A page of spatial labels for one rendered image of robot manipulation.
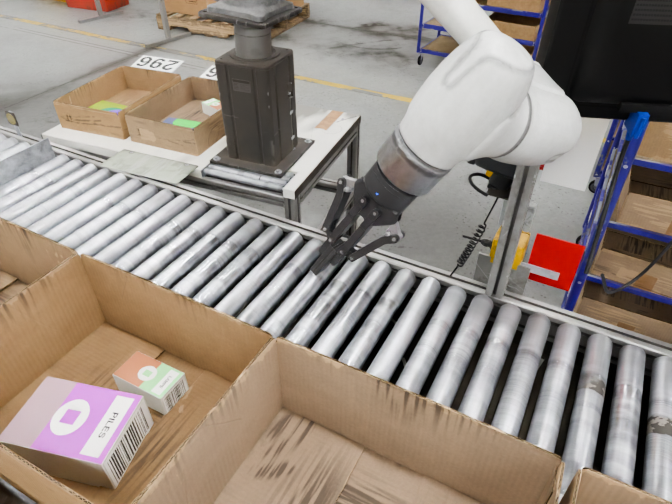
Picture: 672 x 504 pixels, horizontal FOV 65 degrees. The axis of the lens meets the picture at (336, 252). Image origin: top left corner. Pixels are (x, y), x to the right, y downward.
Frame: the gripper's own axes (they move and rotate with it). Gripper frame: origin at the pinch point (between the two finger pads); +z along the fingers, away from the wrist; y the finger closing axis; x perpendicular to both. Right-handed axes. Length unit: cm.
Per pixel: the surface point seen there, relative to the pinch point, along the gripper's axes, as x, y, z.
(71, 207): -13, 69, 73
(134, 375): 25.4, 6.2, 24.2
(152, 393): 26.1, 1.8, 21.8
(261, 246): -30, 21, 42
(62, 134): -39, 108, 90
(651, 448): -26, -62, -4
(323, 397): 14.5, -15.7, 5.8
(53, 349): 28.6, 19.8, 34.6
